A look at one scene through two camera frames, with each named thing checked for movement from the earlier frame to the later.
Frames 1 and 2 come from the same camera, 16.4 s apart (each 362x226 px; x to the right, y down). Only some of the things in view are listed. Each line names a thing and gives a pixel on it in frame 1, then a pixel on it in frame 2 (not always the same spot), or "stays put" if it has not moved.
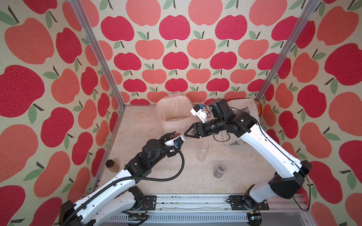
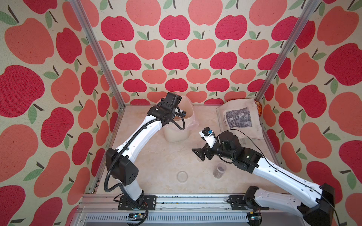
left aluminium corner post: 97,51 stays put
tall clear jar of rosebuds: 202,148 stays put
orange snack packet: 259,107 stays put
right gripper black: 195,126 to 201,153
